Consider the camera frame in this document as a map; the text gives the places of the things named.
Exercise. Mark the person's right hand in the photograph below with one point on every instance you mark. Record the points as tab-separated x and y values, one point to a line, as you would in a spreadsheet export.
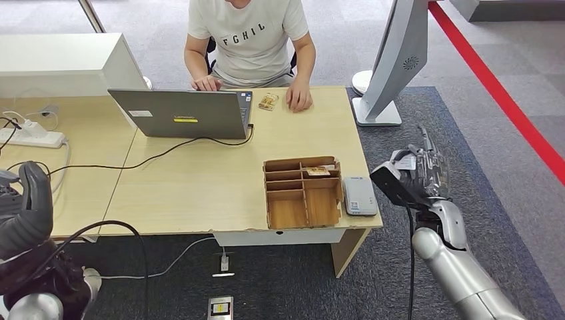
207	83

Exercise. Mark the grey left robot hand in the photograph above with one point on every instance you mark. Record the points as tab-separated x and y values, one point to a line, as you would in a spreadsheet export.
33	212

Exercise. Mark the person's left hand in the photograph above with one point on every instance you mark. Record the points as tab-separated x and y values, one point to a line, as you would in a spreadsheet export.
299	97

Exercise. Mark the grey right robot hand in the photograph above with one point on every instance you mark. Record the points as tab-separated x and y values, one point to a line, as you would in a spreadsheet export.
435	176

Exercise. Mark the person's left forearm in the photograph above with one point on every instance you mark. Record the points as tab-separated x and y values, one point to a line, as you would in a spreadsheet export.
304	62

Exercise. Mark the person's right forearm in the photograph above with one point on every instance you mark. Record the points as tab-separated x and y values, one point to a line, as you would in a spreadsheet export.
196	59

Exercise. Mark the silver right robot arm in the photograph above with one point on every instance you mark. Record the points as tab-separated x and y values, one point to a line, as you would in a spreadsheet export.
459	274

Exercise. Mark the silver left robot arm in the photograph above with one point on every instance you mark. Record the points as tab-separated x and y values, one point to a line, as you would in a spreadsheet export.
35	307

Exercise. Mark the person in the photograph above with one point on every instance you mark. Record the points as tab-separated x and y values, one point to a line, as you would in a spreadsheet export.
249	44

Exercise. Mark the grey white card reader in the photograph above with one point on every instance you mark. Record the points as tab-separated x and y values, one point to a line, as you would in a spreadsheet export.
360	196

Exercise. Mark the grey laptop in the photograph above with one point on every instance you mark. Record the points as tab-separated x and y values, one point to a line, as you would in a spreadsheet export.
185	110

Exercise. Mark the white round base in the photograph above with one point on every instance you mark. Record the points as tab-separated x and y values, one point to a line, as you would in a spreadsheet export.
363	81

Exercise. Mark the white power strip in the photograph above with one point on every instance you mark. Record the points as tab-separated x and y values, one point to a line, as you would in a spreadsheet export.
31	139

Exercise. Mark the white charger plug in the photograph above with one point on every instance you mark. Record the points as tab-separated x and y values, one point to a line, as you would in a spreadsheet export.
34	128

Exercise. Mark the small grey adapter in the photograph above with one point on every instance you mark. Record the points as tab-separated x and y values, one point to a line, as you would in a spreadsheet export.
47	110

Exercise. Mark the grey kiosk screen stand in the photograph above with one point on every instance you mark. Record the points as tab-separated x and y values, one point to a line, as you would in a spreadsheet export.
397	57

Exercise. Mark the wooden divided organizer box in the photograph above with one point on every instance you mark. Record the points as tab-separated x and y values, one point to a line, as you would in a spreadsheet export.
287	207

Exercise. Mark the wooden desk leg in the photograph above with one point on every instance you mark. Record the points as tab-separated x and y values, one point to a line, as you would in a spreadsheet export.
348	252

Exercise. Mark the metal pole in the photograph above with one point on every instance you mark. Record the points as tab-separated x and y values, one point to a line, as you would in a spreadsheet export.
92	15

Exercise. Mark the white desk drawer panel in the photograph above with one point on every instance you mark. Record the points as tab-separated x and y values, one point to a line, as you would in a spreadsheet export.
278	238

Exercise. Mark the white cabinet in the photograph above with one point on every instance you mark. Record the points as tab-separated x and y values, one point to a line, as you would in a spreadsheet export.
53	62

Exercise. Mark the white plug in floor outlet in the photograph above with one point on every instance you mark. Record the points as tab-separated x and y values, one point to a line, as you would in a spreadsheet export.
224	263

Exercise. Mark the grey platform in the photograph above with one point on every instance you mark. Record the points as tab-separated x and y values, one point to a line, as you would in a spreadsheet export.
507	9

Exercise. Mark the metal floor socket plate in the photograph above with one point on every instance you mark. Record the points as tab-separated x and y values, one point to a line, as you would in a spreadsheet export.
220	308

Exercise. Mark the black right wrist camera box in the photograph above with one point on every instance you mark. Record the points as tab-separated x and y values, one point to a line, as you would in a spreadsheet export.
393	185

